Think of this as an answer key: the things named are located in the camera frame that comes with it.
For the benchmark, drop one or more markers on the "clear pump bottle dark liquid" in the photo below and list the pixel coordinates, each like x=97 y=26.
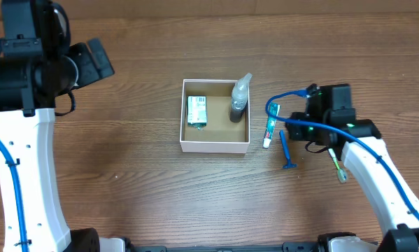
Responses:
x=239 y=101

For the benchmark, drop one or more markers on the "blue disposable razor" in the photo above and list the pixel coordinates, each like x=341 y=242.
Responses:
x=286 y=151

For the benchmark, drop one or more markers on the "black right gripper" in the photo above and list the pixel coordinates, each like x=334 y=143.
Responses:
x=299 y=133

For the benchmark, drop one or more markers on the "teal toothpaste tube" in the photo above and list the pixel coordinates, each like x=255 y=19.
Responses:
x=271 y=122

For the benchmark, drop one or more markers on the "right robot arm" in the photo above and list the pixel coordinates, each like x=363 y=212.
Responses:
x=329 y=120

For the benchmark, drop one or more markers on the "white cardboard box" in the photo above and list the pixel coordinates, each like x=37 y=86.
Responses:
x=220 y=135

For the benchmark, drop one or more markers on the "green white soap packet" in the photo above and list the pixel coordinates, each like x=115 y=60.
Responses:
x=196 y=112

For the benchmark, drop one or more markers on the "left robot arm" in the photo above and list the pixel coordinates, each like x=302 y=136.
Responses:
x=38 y=63

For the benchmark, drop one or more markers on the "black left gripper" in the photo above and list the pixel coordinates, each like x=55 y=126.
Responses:
x=81 y=54

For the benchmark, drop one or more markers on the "green toothbrush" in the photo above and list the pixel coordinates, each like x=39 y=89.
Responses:
x=341 y=173

